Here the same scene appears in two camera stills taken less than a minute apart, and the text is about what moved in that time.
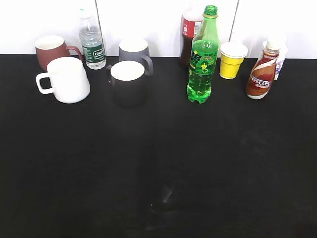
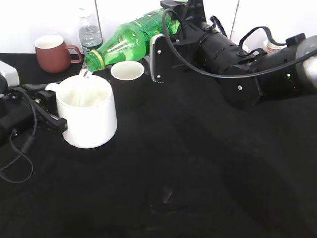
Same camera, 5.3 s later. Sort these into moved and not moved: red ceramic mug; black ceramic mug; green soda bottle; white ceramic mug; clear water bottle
Moved: green soda bottle; white ceramic mug
Not moved: black ceramic mug; clear water bottle; red ceramic mug
